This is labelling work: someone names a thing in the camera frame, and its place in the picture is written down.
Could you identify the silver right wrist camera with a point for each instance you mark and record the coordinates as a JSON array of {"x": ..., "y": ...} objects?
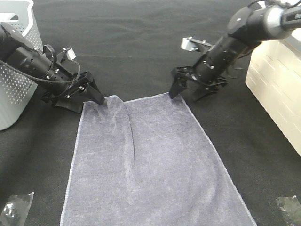
[{"x": 193, "y": 45}]

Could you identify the clear tape strip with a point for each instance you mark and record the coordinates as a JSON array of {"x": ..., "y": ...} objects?
[
  {"x": 16, "y": 210},
  {"x": 290, "y": 209}
]

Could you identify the clear tape strip left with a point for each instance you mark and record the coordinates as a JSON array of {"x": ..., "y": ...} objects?
[{"x": 16, "y": 210}]

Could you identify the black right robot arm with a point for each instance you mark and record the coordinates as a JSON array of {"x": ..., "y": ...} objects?
[{"x": 246, "y": 30}]

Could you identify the white box with grey rim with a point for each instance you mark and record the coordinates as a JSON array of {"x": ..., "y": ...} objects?
[{"x": 274, "y": 78}]

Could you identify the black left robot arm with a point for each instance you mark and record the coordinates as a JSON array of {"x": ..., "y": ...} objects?
[{"x": 41, "y": 66}]

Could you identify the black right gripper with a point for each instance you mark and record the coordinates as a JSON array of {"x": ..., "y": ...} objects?
[{"x": 183, "y": 74}]

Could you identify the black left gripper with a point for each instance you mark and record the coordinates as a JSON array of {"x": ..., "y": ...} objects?
[{"x": 71, "y": 96}]

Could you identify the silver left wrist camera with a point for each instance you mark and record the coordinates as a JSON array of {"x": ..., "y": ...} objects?
[{"x": 68, "y": 53}]

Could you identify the clear tape strip right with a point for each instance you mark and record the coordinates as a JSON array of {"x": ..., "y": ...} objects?
[{"x": 290, "y": 209}]

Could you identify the grey perforated laundry basket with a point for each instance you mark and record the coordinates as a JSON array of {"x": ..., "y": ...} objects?
[{"x": 15, "y": 89}]

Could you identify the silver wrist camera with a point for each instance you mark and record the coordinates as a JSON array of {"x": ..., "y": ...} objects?
[
  {"x": 193, "y": 45},
  {"x": 68, "y": 53}
]

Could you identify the grey-blue terry towel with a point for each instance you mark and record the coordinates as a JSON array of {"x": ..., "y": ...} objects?
[{"x": 148, "y": 162}]

